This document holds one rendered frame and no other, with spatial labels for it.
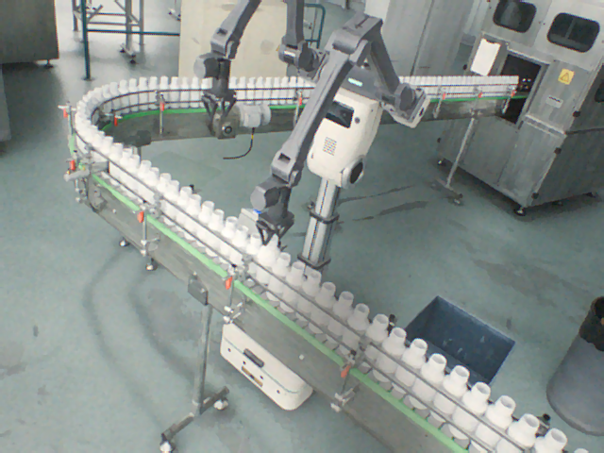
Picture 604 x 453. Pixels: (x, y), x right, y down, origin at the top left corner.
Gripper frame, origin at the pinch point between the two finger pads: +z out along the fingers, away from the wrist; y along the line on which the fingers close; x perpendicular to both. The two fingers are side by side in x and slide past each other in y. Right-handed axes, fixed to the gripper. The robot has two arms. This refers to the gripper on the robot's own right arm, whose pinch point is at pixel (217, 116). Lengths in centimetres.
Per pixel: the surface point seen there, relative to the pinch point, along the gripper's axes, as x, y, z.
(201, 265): 20, 21, 43
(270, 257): 47, 17, 25
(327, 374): 77, 21, 48
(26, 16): -455, -143, 83
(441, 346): 94, -37, 65
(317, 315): 68, 19, 32
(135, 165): -24.2, 16.4, 26.0
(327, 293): 68, 17, 24
